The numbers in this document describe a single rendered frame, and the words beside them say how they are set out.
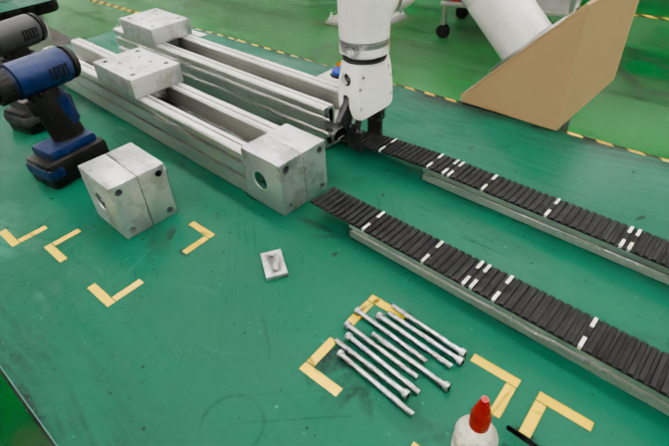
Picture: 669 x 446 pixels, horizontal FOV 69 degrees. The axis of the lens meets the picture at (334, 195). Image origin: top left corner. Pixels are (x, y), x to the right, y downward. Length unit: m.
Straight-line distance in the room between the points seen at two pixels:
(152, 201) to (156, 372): 0.28
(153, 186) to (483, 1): 0.76
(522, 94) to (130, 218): 0.75
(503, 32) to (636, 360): 0.73
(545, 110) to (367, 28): 0.41
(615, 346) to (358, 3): 0.56
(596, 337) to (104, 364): 0.55
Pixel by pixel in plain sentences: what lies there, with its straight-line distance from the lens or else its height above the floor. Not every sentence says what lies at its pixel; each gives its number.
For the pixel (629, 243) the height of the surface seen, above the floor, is 0.81.
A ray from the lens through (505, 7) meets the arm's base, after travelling 1.13.
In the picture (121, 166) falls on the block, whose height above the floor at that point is 0.87.
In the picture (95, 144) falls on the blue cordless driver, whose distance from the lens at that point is 0.99.
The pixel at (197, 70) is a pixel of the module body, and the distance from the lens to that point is 1.20.
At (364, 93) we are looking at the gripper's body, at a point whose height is 0.91.
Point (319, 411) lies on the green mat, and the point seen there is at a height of 0.78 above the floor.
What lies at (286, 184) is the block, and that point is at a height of 0.84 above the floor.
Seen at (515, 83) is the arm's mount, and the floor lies 0.85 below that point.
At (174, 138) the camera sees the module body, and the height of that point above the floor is 0.81.
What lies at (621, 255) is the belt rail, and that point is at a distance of 0.76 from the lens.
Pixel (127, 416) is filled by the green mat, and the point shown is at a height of 0.78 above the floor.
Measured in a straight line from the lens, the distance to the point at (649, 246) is 0.75.
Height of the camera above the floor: 1.26
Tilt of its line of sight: 37 degrees down
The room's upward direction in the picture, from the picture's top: 3 degrees counter-clockwise
